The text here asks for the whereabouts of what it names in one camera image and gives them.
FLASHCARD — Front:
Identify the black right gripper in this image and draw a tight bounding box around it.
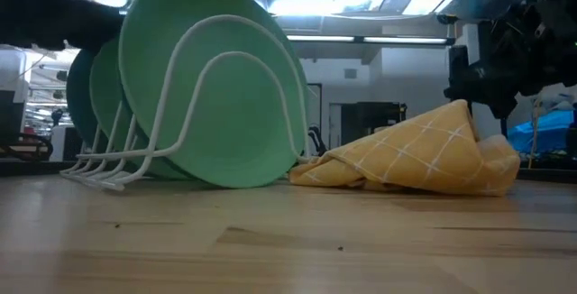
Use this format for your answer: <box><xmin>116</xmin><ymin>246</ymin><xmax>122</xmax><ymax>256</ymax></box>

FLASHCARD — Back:
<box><xmin>444</xmin><ymin>45</ymin><xmax>519</xmax><ymax>119</ymax></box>

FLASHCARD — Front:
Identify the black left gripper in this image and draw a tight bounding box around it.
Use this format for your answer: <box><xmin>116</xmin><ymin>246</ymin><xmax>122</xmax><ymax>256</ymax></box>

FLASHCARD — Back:
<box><xmin>62</xmin><ymin>4</ymin><xmax>126</xmax><ymax>52</ymax></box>

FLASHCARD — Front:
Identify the dark green plate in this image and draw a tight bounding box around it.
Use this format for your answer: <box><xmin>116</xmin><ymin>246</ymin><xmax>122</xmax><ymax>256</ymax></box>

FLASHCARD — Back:
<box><xmin>66</xmin><ymin>48</ymin><xmax>109</xmax><ymax>151</ymax></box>

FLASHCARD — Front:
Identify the light green plate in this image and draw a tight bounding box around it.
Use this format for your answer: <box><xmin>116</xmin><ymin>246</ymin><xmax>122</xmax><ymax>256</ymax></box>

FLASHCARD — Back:
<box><xmin>88</xmin><ymin>36</ymin><xmax>150</xmax><ymax>180</ymax></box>
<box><xmin>118</xmin><ymin>0</ymin><xmax>312</xmax><ymax>190</ymax></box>

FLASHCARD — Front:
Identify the yellow checked dish towel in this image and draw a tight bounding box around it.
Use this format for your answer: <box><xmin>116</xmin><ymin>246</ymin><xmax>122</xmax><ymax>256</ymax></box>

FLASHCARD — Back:
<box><xmin>288</xmin><ymin>98</ymin><xmax>522</xmax><ymax>198</ymax></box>

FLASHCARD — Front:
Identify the white wire dish rack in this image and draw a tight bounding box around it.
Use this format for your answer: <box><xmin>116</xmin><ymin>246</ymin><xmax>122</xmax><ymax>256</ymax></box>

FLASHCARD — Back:
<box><xmin>60</xmin><ymin>14</ymin><xmax>316</xmax><ymax>192</ymax></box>

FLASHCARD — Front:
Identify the blue tarp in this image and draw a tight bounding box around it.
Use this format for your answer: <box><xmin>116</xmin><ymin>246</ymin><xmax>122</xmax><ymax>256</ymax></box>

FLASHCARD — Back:
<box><xmin>508</xmin><ymin>108</ymin><xmax>577</xmax><ymax>156</ymax></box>

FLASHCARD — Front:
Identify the white container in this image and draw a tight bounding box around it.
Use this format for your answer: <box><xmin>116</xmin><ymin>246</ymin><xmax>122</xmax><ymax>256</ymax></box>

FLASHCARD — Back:
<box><xmin>0</xmin><ymin>50</ymin><xmax>31</xmax><ymax>106</ymax></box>

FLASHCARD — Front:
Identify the black cabinet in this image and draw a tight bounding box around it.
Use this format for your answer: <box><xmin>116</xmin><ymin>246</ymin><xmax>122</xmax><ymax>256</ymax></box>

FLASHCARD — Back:
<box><xmin>340</xmin><ymin>101</ymin><xmax>408</xmax><ymax>147</ymax></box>

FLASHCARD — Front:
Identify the fluorescent ceiling light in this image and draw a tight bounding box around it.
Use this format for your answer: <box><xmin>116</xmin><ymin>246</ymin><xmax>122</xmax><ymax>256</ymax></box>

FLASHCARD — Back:
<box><xmin>286</xmin><ymin>34</ymin><xmax>452</xmax><ymax>46</ymax></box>

